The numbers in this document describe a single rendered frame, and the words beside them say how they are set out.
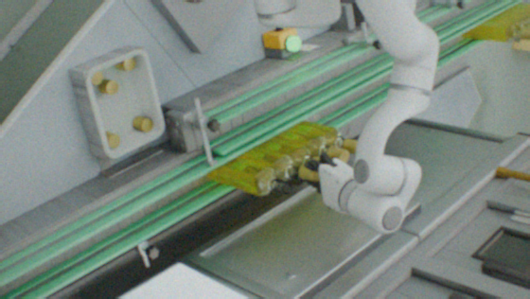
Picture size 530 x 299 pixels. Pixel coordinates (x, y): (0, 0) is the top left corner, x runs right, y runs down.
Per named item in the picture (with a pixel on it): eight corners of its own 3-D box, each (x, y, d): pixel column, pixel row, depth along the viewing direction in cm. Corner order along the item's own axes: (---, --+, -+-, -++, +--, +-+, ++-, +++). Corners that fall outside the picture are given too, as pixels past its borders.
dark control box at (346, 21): (328, 28, 213) (349, 30, 207) (325, 4, 209) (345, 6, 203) (345, 21, 217) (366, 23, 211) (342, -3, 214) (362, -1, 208)
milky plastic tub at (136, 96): (92, 155, 164) (109, 163, 158) (67, 68, 155) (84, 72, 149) (148, 127, 174) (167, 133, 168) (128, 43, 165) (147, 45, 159)
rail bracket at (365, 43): (342, 46, 199) (377, 51, 190) (337, 23, 196) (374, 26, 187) (350, 43, 202) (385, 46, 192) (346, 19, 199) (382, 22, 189)
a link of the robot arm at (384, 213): (397, 160, 128) (431, 166, 133) (363, 145, 137) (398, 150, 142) (373, 236, 131) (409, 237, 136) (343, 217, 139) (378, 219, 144)
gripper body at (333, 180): (373, 212, 146) (344, 195, 155) (368, 169, 142) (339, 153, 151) (344, 225, 143) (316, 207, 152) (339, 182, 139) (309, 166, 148)
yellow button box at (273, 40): (265, 56, 197) (283, 59, 191) (260, 31, 194) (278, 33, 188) (282, 48, 201) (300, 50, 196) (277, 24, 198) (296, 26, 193)
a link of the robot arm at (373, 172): (412, 90, 138) (391, 192, 140) (363, 78, 132) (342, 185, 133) (440, 94, 131) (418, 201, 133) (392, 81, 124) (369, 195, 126)
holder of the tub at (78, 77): (97, 174, 166) (113, 181, 161) (67, 69, 155) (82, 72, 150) (151, 146, 176) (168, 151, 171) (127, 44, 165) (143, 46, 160)
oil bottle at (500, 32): (462, 38, 243) (530, 45, 223) (460, 23, 241) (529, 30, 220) (469, 33, 246) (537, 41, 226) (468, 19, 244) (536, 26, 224)
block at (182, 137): (169, 149, 172) (186, 154, 167) (161, 114, 169) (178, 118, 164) (181, 143, 174) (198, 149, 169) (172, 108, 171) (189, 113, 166)
